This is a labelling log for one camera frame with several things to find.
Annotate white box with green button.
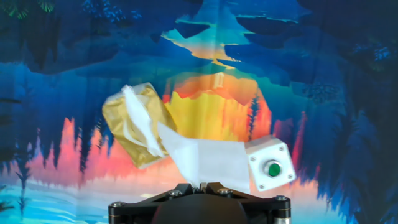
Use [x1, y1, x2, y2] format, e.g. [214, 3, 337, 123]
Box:
[244, 134, 297, 192]

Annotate colourful forest print cloth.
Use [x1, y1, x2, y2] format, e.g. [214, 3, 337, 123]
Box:
[0, 0, 398, 224]

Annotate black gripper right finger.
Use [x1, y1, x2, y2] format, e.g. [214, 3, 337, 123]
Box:
[199, 182, 292, 224]

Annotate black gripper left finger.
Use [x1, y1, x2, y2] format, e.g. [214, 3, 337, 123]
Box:
[108, 182, 200, 224]

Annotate white napkin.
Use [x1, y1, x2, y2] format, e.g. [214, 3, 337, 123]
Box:
[121, 84, 165, 158]
[157, 121, 251, 194]

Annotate gold tissue pack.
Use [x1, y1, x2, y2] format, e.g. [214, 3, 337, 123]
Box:
[101, 82, 178, 170]

